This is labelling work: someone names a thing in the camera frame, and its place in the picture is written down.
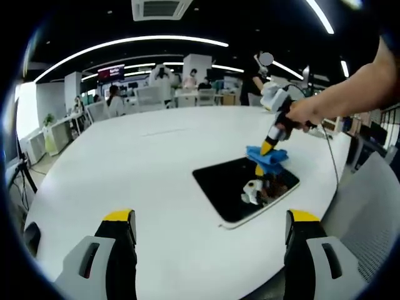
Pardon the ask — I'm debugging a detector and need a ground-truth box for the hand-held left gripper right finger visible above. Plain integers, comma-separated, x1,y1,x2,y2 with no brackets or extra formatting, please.
283,208,366,300

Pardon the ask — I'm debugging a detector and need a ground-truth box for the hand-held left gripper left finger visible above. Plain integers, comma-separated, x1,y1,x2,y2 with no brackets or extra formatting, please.
54,208,138,300

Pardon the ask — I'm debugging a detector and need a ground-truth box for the blue cleaning cloth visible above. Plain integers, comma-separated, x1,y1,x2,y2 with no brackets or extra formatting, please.
245,144,290,176

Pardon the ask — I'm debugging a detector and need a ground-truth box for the black tablet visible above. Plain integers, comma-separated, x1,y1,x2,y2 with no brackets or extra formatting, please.
191,156,301,231

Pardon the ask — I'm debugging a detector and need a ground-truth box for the person's right hand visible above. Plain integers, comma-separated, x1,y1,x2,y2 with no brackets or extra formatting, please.
285,99,326,133

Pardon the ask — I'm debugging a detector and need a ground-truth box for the silver computer monitor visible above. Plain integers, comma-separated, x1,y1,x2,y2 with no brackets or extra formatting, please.
301,65,312,89

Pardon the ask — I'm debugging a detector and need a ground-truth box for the white mesh office chair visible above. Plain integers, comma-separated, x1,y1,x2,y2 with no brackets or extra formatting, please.
135,85,167,112
196,88,217,108
85,101,111,123

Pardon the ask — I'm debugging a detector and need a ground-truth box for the grey mesh chair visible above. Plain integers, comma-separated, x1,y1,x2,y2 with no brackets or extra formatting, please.
321,152,399,284

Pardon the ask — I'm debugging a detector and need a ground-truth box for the small black object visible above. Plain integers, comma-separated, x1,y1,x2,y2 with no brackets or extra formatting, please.
23,221,42,259

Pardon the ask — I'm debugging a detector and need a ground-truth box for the straight ceiling light strip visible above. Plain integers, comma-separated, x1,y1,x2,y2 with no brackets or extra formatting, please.
305,0,335,35

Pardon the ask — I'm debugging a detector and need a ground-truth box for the black railing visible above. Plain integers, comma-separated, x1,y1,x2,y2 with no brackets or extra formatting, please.
379,104,400,151

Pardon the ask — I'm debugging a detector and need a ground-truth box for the black tripod stand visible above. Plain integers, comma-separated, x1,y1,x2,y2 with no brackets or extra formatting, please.
6,158,39,201

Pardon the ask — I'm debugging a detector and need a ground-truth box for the white low cabinet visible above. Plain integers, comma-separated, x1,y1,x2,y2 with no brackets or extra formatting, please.
26,115,92,164

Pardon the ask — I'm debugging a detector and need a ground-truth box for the ceiling air conditioner vent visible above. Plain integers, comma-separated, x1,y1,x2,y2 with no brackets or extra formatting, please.
131,0,193,23

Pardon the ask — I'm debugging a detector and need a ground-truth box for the long curved ceiling light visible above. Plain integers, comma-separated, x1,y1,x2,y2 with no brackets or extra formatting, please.
34,34,229,84

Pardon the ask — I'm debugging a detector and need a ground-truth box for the black cable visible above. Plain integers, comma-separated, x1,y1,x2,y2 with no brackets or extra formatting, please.
287,84,341,196

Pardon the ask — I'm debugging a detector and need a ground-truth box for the dark wall screen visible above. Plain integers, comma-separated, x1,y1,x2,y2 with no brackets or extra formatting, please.
97,64,126,81

